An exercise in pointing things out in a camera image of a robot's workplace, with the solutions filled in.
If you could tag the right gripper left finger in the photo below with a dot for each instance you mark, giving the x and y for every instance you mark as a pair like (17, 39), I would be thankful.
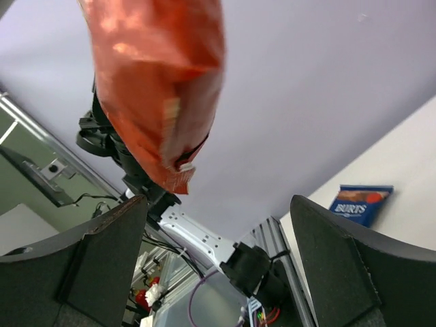
(80, 277)

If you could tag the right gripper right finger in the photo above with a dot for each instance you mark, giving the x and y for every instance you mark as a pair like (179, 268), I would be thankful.
(359, 277)

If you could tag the cassava chips bag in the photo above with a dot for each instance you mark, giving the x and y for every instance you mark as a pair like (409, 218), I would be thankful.
(159, 69)

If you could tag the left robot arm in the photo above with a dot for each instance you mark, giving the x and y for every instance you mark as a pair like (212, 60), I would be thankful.
(250, 270)

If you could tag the left blue Burts bag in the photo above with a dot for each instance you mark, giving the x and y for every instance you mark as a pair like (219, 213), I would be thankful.
(360, 203)

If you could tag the aluminium mounting rail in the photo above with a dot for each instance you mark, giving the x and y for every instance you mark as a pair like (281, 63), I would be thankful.
(295, 311)

